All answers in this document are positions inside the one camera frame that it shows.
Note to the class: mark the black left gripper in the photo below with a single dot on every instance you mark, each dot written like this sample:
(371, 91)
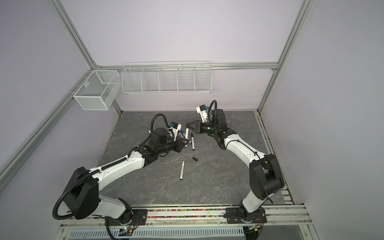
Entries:
(179, 144)

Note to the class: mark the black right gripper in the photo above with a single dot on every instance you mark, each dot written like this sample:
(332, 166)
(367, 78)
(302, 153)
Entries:
(199, 127)

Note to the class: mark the black marker pen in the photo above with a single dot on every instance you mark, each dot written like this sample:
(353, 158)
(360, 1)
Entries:
(182, 170)
(193, 142)
(187, 133)

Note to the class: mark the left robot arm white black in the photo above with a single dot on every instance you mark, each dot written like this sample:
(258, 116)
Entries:
(81, 197)

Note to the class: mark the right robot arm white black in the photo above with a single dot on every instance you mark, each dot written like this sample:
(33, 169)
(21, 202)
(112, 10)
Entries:
(266, 176)

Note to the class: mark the small white mesh basket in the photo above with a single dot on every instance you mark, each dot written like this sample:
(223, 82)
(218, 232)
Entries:
(99, 90)

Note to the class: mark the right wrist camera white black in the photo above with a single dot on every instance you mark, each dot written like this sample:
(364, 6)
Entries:
(202, 110)

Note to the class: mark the long white wire basket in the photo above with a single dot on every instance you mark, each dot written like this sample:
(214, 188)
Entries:
(167, 77)

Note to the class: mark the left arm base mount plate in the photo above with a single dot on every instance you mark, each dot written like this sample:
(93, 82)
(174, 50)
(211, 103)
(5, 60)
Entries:
(136, 217)

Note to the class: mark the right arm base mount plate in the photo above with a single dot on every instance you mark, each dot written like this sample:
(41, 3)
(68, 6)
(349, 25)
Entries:
(239, 215)

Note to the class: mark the white slotted cable duct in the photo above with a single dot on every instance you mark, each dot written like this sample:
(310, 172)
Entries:
(157, 233)

